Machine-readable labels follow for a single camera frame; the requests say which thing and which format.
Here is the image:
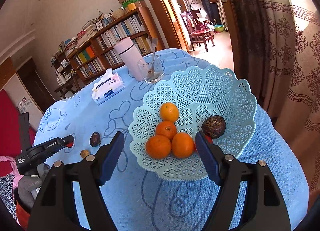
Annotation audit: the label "red cherry tomato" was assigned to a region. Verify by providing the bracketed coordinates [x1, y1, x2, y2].
[205, 135, 213, 144]
[66, 142, 73, 148]

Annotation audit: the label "brown longan fruit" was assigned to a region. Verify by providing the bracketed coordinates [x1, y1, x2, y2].
[80, 150, 91, 158]

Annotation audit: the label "dark purple passion fruit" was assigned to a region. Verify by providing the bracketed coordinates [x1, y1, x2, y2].
[89, 132, 101, 147]

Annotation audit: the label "orange mandarin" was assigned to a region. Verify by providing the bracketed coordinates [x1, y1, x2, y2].
[145, 135, 171, 159]
[159, 102, 180, 122]
[155, 121, 177, 140]
[171, 132, 195, 158]

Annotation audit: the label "small wooden side table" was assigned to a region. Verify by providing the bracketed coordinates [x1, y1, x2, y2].
[55, 74, 80, 99]

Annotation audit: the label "white tissue pack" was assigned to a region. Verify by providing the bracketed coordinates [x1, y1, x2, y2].
[92, 68, 125, 105]

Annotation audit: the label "wooden bookshelf with books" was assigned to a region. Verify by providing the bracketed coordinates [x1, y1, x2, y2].
[52, 7, 158, 85]

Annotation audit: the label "light blue lattice fruit basket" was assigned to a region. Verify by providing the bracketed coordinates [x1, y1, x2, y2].
[129, 65, 257, 181]

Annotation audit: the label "pink thermos bottle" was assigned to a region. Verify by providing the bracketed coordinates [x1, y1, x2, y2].
[113, 37, 144, 81]

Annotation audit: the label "clear drinking glass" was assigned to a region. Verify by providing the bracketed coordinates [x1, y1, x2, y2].
[137, 55, 164, 83]

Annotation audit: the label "metal spoon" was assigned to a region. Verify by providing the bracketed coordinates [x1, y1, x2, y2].
[148, 38, 158, 78]

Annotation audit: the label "patterned beige curtain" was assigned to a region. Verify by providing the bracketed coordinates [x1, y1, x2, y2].
[235, 0, 319, 194]

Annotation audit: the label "red wooden chair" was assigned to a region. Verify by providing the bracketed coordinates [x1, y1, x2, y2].
[180, 11, 215, 52]

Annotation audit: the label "green box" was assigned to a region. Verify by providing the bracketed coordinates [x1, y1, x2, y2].
[121, 0, 143, 8]

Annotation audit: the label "wooden door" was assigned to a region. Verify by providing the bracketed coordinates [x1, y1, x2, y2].
[210, 0, 243, 78]

